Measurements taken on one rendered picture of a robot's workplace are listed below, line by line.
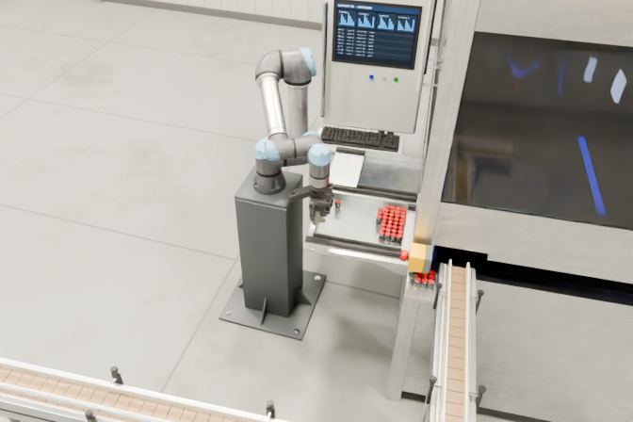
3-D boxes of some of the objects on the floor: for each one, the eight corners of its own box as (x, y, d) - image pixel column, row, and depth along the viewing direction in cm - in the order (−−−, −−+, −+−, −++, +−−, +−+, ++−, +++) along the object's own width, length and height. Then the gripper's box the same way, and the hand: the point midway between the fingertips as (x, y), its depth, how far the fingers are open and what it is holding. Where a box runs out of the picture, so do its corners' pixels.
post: (400, 390, 263) (498, -99, 133) (399, 401, 259) (499, -93, 128) (387, 387, 264) (470, -101, 134) (385, 398, 260) (470, -95, 129)
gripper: (330, 192, 202) (328, 235, 215) (334, 177, 209) (332, 219, 222) (306, 188, 203) (306, 231, 216) (312, 174, 210) (312, 216, 223)
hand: (313, 221), depth 219 cm, fingers closed
